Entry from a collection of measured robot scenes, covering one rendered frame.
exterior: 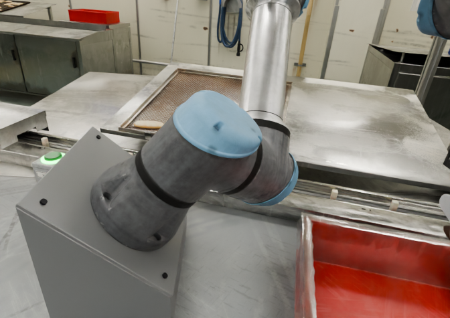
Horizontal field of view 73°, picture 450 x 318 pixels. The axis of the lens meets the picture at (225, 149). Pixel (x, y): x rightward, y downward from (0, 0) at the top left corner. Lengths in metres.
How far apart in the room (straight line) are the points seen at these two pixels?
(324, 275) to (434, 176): 0.47
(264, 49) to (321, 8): 3.80
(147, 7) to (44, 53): 1.75
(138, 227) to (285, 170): 0.25
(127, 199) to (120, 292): 0.13
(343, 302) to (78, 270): 0.43
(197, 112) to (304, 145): 0.59
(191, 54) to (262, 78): 4.16
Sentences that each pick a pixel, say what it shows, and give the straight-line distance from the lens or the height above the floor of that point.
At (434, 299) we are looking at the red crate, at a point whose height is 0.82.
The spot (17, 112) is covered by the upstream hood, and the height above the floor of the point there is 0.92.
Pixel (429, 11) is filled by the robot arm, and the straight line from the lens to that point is 0.51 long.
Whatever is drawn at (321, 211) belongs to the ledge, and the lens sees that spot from 0.74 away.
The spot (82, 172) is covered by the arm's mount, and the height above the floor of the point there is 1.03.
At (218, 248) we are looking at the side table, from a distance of 0.66.
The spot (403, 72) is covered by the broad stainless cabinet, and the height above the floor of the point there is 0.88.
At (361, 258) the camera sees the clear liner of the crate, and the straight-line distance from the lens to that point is 0.66.
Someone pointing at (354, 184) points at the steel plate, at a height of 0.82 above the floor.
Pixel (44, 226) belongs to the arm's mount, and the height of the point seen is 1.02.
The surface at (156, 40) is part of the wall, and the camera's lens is 4.89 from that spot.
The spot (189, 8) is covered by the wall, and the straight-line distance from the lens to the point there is 4.66.
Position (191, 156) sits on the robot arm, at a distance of 0.39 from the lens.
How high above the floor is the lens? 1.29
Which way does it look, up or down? 27 degrees down
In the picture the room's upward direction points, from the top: 4 degrees clockwise
